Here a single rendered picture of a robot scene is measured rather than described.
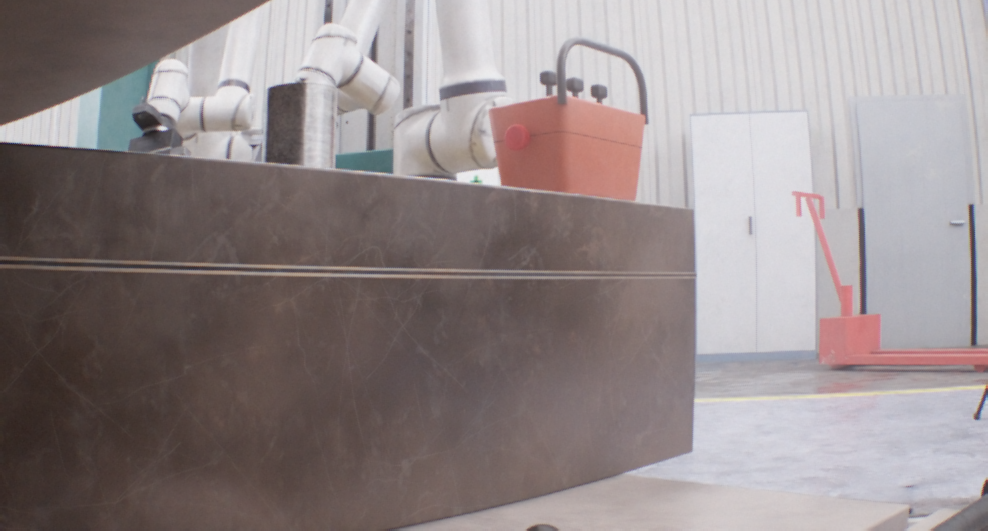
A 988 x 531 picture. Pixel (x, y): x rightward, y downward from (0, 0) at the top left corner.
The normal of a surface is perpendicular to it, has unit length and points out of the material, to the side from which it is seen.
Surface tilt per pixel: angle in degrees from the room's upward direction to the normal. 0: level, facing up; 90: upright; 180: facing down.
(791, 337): 90
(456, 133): 99
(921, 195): 90
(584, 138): 97
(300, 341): 90
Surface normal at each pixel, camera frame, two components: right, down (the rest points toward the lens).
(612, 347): 0.72, -0.05
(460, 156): -0.49, 0.68
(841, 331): -0.80, -0.03
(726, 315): -0.37, -0.05
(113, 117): 0.93, -0.04
